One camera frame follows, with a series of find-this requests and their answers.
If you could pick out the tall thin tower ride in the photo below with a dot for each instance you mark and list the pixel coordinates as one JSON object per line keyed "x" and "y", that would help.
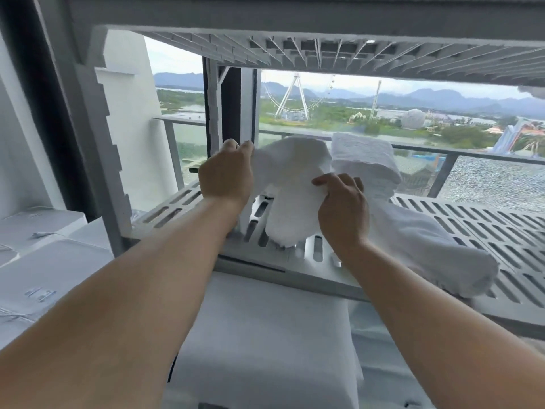
{"x": 375, "y": 100}

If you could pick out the person's left hand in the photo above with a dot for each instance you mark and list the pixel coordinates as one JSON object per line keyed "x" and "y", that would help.
{"x": 225, "y": 174}

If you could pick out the person's right hand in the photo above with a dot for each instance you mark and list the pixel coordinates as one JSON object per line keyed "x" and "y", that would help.
{"x": 345, "y": 212}

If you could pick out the white hanging sheet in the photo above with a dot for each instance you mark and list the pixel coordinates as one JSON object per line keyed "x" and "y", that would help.
{"x": 532, "y": 91}

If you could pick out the grey ribbed shelf board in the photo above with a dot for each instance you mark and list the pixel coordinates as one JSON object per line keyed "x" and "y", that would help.
{"x": 298, "y": 12}

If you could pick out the grey notched shelf post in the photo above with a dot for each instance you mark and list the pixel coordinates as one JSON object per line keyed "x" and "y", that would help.
{"x": 89, "y": 136}
{"x": 214, "y": 114}

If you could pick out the grey roofed building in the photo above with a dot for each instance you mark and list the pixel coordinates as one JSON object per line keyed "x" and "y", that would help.
{"x": 419, "y": 170}

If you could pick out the person's left forearm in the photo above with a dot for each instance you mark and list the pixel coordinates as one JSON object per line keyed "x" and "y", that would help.
{"x": 127, "y": 302}

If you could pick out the dark window frame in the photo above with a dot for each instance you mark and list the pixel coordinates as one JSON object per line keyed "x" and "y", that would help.
{"x": 232, "y": 106}

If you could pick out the blue water slide structure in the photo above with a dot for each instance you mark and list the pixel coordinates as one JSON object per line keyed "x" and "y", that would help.
{"x": 515, "y": 134}

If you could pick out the person's right forearm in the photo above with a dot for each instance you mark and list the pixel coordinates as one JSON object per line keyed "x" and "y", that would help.
{"x": 434, "y": 327}

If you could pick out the white dome building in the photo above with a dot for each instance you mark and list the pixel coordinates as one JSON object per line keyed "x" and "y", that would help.
{"x": 413, "y": 119}

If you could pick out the white hand towel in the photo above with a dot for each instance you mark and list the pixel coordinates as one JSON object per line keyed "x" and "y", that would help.
{"x": 289, "y": 187}
{"x": 417, "y": 247}

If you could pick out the glass balcony railing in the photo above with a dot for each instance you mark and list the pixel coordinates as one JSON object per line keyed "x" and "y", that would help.
{"x": 443, "y": 175}

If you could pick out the grey slotted shelf board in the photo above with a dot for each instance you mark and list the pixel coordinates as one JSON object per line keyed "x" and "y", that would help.
{"x": 289, "y": 268}

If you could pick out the white ferris wheel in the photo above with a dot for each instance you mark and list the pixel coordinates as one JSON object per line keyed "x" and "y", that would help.
{"x": 294, "y": 102}

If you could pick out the stack of plain white pillows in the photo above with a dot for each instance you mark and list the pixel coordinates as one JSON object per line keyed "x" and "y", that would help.
{"x": 264, "y": 336}

